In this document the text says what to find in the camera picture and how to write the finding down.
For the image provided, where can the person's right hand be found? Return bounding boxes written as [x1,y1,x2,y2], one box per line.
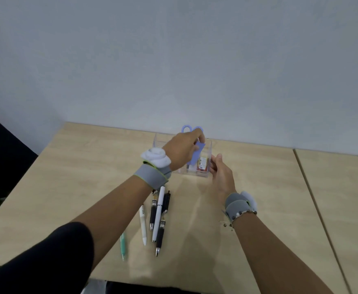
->
[209,154,237,206]

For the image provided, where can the person's left hand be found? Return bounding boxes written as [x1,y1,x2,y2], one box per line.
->
[162,129,206,172]

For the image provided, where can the blue scissors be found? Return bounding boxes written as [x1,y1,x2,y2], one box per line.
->
[181,125,206,167]

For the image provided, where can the clear plastic desk organizer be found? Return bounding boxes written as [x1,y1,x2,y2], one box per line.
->
[153,132,213,178]

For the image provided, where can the person's right forearm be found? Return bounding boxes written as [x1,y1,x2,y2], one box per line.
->
[232,212,334,294]

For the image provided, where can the person's left forearm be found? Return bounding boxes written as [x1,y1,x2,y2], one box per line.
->
[71,174,154,270]

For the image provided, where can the small red labelled box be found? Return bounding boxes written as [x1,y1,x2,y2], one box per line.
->
[197,156,210,173]

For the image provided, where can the white left wrist tracker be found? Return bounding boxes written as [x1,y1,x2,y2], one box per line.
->
[140,147,172,169]

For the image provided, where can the white wrist tracker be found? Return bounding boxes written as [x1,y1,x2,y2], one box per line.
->
[140,147,172,169]
[240,191,258,212]

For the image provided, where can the grey right wristband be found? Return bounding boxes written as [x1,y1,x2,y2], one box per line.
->
[224,193,253,223]

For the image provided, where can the grey wristband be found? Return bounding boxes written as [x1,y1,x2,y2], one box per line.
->
[224,193,253,223]
[134,161,172,191]

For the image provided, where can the white right wrist tracker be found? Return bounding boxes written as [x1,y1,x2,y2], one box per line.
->
[240,191,258,212]

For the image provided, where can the grey left wristband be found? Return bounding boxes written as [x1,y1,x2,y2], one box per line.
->
[134,161,172,191]

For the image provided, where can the long white pen black clip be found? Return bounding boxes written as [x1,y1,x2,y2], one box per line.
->
[152,186,166,243]

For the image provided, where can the short black gel pen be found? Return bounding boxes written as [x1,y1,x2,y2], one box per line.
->
[149,189,159,232]

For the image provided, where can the long black gel pen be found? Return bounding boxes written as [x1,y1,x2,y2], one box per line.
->
[155,191,171,257]

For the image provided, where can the short white pen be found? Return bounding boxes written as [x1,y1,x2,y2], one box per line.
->
[139,205,148,246]

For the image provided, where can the black chair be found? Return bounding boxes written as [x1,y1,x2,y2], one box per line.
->
[0,109,39,198]

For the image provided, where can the black sleeve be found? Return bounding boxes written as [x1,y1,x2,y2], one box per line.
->
[0,222,95,294]

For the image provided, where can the thin beaded bracelet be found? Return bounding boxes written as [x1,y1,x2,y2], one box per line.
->
[219,210,258,232]

